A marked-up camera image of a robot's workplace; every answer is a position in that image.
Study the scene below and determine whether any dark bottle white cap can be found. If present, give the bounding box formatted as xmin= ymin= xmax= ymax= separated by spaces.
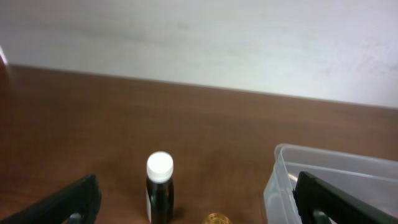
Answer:
xmin=146 ymin=151 xmax=174 ymax=224

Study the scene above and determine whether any gold lid balm jar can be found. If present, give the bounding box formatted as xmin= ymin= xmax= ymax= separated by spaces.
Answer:
xmin=202 ymin=213 xmax=232 ymax=224

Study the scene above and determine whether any clear plastic container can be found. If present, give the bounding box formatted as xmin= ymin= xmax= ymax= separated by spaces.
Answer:
xmin=264 ymin=144 xmax=397 ymax=223

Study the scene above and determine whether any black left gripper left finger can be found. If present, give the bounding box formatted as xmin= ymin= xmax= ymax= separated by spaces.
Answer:
xmin=1 ymin=174 xmax=101 ymax=224

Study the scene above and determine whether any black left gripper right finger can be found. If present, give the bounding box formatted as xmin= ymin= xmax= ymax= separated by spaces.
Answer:
xmin=293 ymin=171 xmax=397 ymax=224

